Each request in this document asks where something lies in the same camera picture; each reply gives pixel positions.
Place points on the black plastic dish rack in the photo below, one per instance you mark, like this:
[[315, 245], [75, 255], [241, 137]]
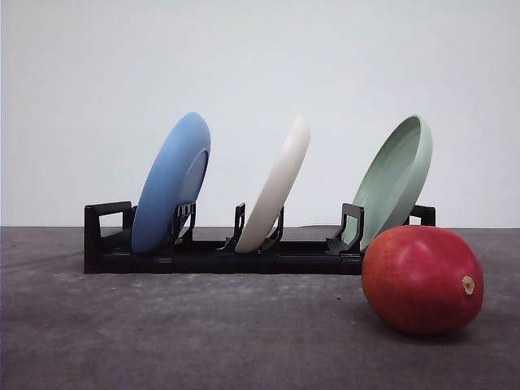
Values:
[[109, 245]]

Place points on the red pomegranate fruit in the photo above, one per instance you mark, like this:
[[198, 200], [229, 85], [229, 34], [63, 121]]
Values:
[[423, 279]]

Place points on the white plate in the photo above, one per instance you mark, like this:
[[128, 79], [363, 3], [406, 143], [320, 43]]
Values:
[[263, 210]]

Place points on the green plate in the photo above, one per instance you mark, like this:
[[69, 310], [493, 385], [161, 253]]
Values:
[[395, 184]]

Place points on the blue plate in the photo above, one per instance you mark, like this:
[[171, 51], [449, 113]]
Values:
[[175, 178]]

